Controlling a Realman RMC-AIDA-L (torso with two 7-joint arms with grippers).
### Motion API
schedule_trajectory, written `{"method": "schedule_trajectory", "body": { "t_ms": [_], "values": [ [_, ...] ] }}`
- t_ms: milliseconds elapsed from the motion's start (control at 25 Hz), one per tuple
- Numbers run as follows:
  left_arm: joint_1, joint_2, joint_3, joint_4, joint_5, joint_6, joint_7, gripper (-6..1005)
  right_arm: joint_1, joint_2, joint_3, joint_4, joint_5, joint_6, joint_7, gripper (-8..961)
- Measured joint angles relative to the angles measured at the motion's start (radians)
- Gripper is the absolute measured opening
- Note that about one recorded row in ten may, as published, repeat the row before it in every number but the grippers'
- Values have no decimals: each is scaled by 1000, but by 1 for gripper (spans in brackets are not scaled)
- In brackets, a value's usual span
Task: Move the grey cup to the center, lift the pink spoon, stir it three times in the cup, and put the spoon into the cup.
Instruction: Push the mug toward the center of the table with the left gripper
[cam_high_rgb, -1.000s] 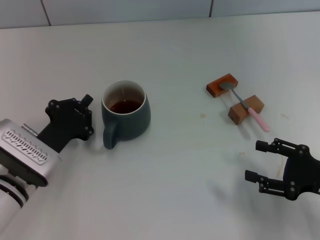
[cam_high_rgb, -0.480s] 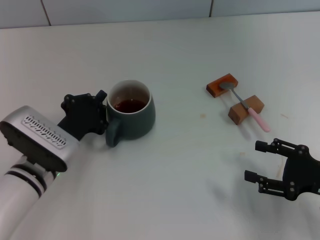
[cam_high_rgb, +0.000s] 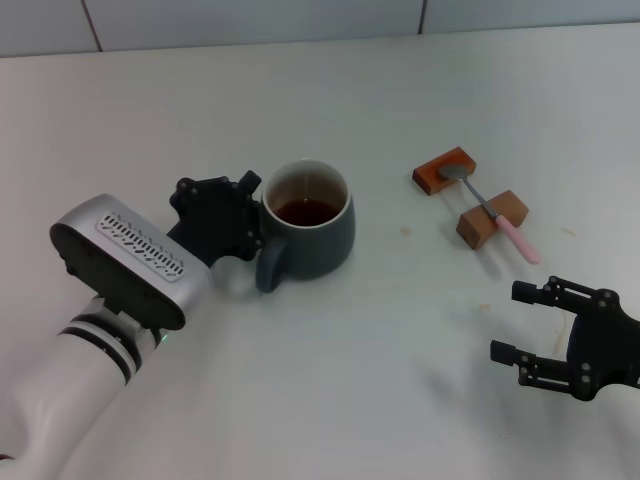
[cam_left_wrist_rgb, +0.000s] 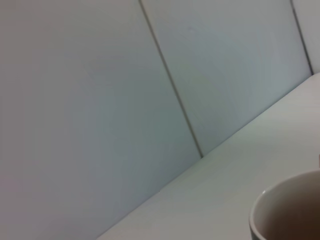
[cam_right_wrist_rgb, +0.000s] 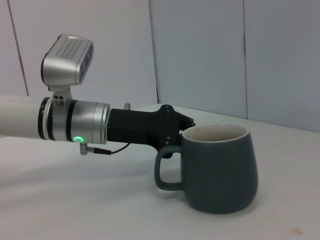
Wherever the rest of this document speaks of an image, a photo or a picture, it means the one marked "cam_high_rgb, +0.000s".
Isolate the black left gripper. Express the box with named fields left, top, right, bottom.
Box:
left=164, top=169, right=267, bottom=267

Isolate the light brown arched wooden block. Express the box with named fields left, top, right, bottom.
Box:
left=455, top=189, right=530, bottom=250

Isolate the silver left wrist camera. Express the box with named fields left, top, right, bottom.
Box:
left=49, top=193, right=215, bottom=331

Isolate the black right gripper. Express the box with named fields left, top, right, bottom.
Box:
left=488, top=275, right=640, bottom=402

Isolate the pink handled metal spoon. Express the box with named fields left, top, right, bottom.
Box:
left=438, top=164, right=542, bottom=265

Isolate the grey ceramic mug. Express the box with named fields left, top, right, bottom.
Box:
left=254, top=158, right=357, bottom=294

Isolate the dark brown coffee liquid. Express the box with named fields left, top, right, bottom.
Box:
left=272, top=198, right=337, bottom=226

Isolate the flat reddish wooden block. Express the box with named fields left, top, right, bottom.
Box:
left=412, top=145, right=477, bottom=196

